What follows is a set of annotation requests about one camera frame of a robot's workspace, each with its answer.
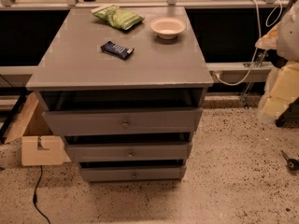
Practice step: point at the green chip bag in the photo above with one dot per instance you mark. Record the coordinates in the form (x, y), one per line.
(117, 17)

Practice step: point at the grey top drawer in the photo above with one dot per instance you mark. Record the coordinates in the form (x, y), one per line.
(126, 121)

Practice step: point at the grey drawer cabinet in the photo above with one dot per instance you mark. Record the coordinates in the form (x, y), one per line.
(76, 75)

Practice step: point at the grey drawer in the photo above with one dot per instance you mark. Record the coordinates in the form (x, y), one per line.
(129, 151)
(126, 121)
(132, 174)

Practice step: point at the dark blue snack bar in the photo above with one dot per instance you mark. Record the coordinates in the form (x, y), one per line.
(117, 50)

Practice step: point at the metal diagonal rod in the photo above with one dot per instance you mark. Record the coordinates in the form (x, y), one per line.
(258, 61)

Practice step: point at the black caster wheel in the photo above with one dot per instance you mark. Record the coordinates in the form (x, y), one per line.
(292, 164)

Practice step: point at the grey middle drawer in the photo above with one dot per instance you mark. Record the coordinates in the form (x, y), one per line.
(129, 151)

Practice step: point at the cardboard box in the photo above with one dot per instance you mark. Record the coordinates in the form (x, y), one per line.
(38, 145)

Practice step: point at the white bowl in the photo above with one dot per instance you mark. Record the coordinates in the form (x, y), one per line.
(167, 27)

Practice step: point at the grey bottom drawer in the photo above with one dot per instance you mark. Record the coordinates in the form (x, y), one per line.
(132, 174)

